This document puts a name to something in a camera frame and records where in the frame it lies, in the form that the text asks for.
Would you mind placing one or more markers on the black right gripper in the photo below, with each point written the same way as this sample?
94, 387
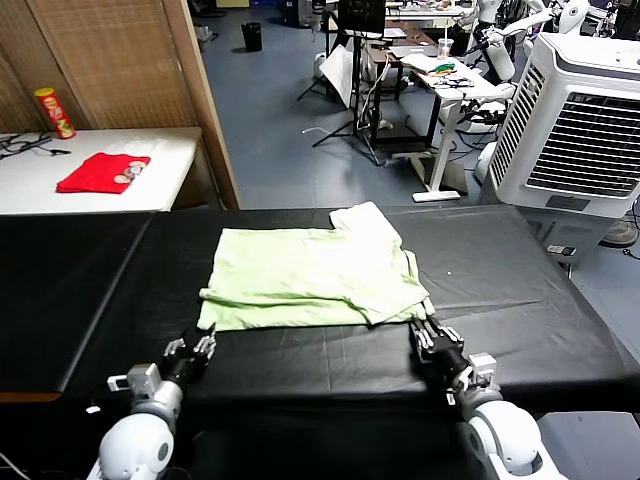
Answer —
442, 362

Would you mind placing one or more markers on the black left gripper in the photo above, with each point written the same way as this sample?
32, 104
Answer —
184, 365

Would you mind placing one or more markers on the light green t-shirt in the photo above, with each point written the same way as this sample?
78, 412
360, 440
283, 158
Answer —
310, 270

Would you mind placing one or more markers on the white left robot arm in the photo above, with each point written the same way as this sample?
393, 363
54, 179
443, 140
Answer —
140, 435

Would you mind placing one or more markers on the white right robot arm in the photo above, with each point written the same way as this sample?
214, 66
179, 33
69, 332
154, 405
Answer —
505, 435

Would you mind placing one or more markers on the white power strip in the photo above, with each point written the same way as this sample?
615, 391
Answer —
561, 249

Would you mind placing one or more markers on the white side table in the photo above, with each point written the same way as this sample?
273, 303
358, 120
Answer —
165, 165

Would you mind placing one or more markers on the red folded shirt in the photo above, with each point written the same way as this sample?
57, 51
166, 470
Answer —
102, 172

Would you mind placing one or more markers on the white standing desk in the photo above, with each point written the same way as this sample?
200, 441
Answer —
450, 90

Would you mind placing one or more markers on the black tripod stand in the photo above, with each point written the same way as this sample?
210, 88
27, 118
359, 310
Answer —
357, 100

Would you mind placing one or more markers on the white air cooler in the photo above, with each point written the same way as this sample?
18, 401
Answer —
575, 130

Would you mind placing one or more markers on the colourful cloth pile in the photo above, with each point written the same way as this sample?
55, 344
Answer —
444, 67

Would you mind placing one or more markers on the red chips can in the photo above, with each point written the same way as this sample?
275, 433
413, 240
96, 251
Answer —
55, 112

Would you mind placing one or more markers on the white reflector board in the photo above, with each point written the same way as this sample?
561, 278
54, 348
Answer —
337, 75

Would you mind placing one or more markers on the wooden folding screen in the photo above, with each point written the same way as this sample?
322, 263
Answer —
125, 65

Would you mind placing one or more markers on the plastic drink cup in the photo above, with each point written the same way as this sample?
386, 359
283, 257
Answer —
445, 46

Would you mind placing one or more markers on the white humanoid robot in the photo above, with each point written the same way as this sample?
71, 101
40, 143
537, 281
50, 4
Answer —
495, 45

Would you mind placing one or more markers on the black trash bin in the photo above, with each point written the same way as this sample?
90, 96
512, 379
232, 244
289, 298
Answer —
252, 36

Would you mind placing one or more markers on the black monitor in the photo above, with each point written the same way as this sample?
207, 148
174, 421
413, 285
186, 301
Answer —
361, 15

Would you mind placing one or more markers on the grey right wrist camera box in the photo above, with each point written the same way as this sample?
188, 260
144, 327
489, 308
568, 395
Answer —
482, 370

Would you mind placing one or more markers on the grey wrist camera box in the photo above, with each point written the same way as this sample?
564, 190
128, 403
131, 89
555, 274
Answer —
137, 378
482, 370

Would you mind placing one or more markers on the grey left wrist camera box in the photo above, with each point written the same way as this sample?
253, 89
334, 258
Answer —
137, 378

